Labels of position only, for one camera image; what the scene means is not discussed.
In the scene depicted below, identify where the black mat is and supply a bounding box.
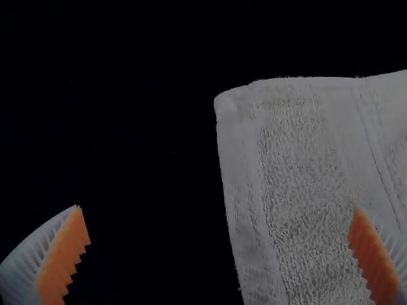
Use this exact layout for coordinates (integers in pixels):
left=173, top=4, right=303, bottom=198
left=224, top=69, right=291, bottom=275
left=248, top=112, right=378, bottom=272
left=0, top=0, right=407, bottom=305

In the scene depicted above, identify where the pale towel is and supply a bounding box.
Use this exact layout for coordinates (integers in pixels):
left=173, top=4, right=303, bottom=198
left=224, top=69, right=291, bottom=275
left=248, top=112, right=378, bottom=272
left=213, top=69, right=407, bottom=305

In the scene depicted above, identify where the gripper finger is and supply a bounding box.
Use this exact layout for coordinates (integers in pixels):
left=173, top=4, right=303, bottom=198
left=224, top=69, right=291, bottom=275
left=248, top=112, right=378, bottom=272
left=0, top=204, right=92, bottom=305
left=347, top=207, right=407, bottom=305

